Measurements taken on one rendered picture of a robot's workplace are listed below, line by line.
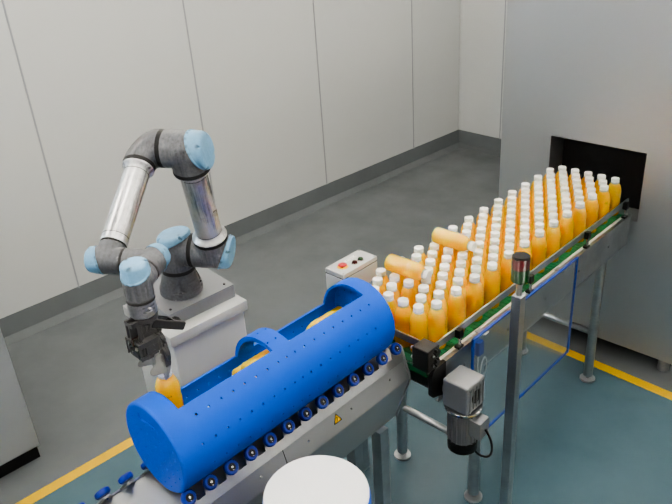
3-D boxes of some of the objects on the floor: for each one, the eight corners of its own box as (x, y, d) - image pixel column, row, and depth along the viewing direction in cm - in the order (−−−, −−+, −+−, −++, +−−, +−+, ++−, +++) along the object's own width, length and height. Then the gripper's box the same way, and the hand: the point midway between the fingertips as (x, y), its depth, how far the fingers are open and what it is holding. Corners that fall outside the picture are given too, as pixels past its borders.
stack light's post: (498, 515, 302) (510, 295, 252) (503, 510, 305) (516, 290, 255) (506, 520, 300) (520, 298, 250) (511, 514, 302) (526, 294, 252)
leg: (375, 545, 293) (368, 428, 264) (384, 536, 297) (378, 420, 268) (385, 553, 289) (380, 435, 260) (394, 544, 293) (390, 427, 264)
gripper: (115, 314, 187) (130, 379, 197) (139, 329, 179) (153, 396, 189) (143, 300, 192) (156, 364, 202) (167, 315, 185) (180, 380, 195)
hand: (163, 371), depth 197 cm, fingers closed on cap, 4 cm apart
